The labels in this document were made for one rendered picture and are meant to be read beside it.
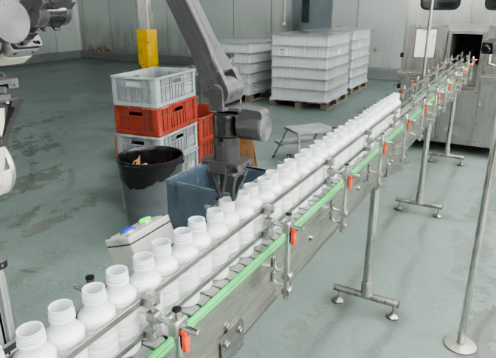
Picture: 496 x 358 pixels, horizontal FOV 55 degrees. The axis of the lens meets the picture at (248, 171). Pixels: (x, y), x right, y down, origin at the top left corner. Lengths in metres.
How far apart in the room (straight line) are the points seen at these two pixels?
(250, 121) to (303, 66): 6.89
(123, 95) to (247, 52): 4.91
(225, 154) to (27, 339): 0.54
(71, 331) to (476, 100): 5.31
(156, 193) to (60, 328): 2.44
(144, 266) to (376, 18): 10.92
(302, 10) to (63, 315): 11.56
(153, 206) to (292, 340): 1.29
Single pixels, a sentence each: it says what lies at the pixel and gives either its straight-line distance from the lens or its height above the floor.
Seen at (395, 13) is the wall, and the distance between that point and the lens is 11.49.
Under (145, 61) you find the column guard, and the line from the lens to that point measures 11.40.
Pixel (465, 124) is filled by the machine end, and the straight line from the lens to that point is 5.83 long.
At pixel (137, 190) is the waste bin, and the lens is 3.20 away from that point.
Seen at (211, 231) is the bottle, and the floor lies 1.12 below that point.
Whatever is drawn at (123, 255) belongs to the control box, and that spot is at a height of 1.07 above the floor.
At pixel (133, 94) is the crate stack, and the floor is 0.98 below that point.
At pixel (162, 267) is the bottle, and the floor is 1.12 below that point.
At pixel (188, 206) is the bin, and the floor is 0.86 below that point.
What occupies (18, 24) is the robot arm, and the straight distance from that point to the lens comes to 0.74.
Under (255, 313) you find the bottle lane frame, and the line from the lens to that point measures 1.27.
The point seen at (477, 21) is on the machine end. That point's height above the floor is 1.44.
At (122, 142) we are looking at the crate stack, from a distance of 3.83.
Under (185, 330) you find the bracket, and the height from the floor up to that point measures 1.08.
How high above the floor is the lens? 1.59
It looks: 19 degrees down
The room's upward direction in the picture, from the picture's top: straight up
